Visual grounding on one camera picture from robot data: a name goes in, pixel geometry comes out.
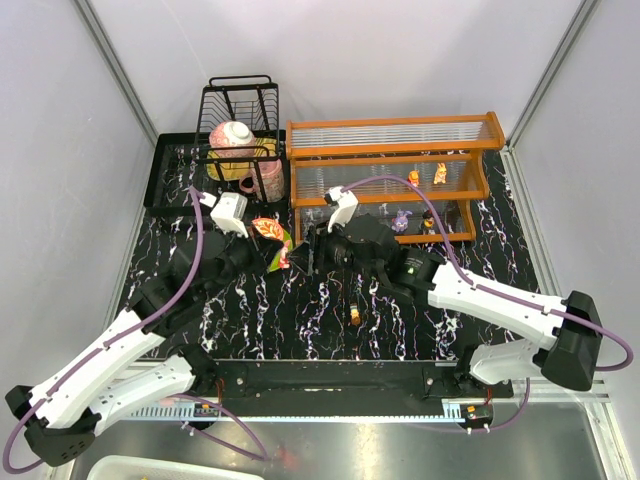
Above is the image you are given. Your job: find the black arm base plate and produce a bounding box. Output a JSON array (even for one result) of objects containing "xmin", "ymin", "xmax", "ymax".
[{"xmin": 187, "ymin": 360, "xmax": 514, "ymax": 399}]

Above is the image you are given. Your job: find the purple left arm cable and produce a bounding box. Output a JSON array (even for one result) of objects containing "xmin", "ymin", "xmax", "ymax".
[{"xmin": 1, "ymin": 185, "xmax": 271, "ymax": 475}]

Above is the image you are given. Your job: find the lime green plate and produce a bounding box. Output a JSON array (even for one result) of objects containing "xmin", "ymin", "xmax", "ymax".
[{"xmin": 268, "ymin": 231, "xmax": 293, "ymax": 273}]

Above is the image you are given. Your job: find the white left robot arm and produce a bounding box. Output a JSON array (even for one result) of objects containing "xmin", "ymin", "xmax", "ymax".
[{"xmin": 5, "ymin": 230, "xmax": 286, "ymax": 467}]

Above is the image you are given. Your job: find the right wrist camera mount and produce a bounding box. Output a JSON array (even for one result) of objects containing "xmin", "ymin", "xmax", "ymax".
[{"xmin": 324, "ymin": 186, "xmax": 359, "ymax": 233}]

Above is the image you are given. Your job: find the brown rabbit toy figure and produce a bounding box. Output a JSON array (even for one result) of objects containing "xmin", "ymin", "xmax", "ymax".
[{"xmin": 433, "ymin": 162, "xmax": 447, "ymax": 185}]

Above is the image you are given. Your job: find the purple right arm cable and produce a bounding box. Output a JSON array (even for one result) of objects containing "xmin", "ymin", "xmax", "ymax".
[{"xmin": 327, "ymin": 174, "xmax": 632, "ymax": 434}]

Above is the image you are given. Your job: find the orange patterned white bowl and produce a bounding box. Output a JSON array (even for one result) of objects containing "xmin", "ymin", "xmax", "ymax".
[{"xmin": 252, "ymin": 217, "xmax": 285, "ymax": 242}]

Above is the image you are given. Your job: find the black drain tray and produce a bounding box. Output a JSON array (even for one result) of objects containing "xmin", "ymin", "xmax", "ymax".
[{"xmin": 143, "ymin": 129, "xmax": 292, "ymax": 218}]

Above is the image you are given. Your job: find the yellow plate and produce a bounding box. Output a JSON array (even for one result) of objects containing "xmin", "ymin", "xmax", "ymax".
[{"xmin": 206, "ymin": 138, "xmax": 279, "ymax": 181}]

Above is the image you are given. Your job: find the white plastic bin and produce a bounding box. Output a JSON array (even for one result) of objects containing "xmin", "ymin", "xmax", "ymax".
[{"xmin": 87, "ymin": 455, "xmax": 262, "ymax": 480}]

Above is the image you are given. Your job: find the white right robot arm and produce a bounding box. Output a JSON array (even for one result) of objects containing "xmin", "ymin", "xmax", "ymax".
[{"xmin": 289, "ymin": 214, "xmax": 602, "ymax": 392}]

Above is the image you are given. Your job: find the pink piglet toy figure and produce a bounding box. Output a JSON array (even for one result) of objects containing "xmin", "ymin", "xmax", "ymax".
[{"xmin": 278, "ymin": 244, "xmax": 290, "ymax": 269}]

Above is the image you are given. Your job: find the wooden tiered display shelf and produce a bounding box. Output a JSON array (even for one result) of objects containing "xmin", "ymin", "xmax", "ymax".
[{"xmin": 286, "ymin": 112, "xmax": 505, "ymax": 243}]

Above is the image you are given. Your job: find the purple bunny toy figure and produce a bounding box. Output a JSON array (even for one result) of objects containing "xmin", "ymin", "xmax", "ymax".
[{"xmin": 391, "ymin": 210, "xmax": 413, "ymax": 234}]

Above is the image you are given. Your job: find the pink floral bowl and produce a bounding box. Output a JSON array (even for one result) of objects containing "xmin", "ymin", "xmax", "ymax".
[{"xmin": 208, "ymin": 121, "xmax": 256, "ymax": 159}]

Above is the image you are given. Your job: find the black wire dish rack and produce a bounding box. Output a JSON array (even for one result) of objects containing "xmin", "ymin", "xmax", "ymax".
[{"xmin": 195, "ymin": 74, "xmax": 286, "ymax": 203}]

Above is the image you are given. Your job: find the yellow bear toy figure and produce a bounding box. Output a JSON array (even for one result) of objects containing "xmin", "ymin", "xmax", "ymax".
[{"xmin": 407, "ymin": 170, "xmax": 421, "ymax": 187}]

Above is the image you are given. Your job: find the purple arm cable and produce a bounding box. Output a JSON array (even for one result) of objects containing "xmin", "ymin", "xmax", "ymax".
[
  {"xmin": 327, "ymin": 174, "xmax": 632, "ymax": 434},
  {"xmin": 1, "ymin": 185, "xmax": 271, "ymax": 475}
]

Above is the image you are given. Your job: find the pink floral mug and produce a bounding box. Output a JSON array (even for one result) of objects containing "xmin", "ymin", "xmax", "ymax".
[{"xmin": 239, "ymin": 160, "xmax": 286, "ymax": 203}]

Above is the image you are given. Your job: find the Snow White toy figure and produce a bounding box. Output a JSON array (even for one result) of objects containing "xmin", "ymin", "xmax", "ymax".
[{"xmin": 420, "ymin": 209, "xmax": 436, "ymax": 235}]

